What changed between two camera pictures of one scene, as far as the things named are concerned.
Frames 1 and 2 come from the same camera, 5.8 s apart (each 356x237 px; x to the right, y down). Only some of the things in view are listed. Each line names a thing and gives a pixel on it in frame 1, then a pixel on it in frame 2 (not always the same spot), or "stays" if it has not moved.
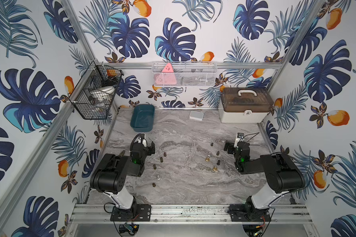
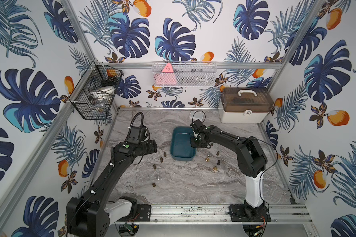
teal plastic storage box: (142, 119) → (180, 148)
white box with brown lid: (245, 104) stays
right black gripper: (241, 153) → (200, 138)
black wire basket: (93, 98) stays
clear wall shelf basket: (184, 74) stays
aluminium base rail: (100, 214) stays
